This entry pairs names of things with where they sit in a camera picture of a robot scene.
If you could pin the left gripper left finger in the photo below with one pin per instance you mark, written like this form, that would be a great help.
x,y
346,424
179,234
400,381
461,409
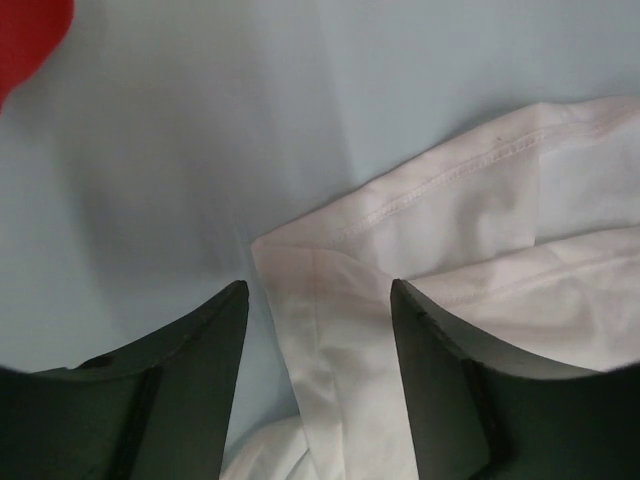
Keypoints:
x,y
157,408

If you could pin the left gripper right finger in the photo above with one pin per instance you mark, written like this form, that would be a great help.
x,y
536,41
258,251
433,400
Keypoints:
x,y
481,408

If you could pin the white tank top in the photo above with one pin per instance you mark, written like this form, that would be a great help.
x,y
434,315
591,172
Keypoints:
x,y
526,226

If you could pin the red tank top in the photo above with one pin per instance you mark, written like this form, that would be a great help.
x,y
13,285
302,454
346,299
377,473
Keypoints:
x,y
30,31

